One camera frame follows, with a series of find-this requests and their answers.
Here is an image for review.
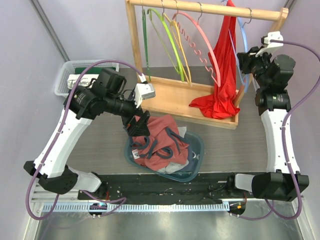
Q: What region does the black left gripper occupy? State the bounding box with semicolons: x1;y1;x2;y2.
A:
105;90;151;136

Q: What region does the light blue hanger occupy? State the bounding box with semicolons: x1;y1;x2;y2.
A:
221;0;253;92

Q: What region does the maroon tank top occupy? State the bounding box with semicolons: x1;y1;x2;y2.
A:
130;114;190;172

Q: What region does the pink hanger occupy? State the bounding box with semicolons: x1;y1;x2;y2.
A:
172;1;222;87

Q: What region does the red tank top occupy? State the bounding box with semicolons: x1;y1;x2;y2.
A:
189;16;240;120

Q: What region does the grey tank top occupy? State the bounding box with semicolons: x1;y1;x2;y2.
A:
157;126;189;175

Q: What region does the yellow hanger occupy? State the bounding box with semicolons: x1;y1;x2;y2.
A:
159;13;192;86

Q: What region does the navy blue tank top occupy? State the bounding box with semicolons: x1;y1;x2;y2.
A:
180;147;200;173

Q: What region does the lime green hanger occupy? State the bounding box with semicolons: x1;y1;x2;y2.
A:
146;7;185;82

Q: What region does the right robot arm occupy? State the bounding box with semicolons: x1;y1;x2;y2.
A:
225;46;310;202

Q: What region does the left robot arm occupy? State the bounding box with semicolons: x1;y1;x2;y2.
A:
23;68;156;200

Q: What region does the wooden clothes rack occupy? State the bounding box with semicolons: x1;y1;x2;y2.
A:
125;0;289;130

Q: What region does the teal plastic bin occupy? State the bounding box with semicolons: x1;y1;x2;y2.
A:
123;130;204;183

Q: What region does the folded white printed shirt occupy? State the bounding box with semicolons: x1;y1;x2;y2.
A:
66;73;101;91

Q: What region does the white plastic basket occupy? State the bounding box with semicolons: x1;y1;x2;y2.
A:
54;60;120;98

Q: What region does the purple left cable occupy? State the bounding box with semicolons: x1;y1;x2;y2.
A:
25;59;148;221

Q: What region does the purple cable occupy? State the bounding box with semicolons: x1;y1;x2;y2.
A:
25;59;148;221
229;39;320;221

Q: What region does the white slotted cable duct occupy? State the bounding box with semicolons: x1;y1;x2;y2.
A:
53;201;230;213

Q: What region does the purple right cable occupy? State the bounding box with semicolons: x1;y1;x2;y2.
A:
229;39;320;221

